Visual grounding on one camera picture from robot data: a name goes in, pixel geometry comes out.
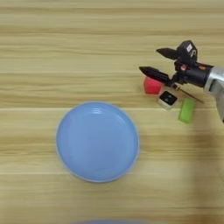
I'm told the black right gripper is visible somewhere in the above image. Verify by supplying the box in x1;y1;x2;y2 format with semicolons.
138;47;214;88

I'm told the red cube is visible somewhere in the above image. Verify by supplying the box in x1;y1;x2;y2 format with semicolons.
143;76;164;95

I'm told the white cube with black face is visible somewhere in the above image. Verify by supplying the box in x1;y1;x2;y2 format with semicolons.
157;90;179;111

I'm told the green rectangular block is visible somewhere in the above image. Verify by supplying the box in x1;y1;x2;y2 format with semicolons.
178;97;197;124

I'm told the small black box white label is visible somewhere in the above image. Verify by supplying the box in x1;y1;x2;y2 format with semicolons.
176;39;199;64

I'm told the blue round plate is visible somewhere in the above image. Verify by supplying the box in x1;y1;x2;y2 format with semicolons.
55;101;141;184

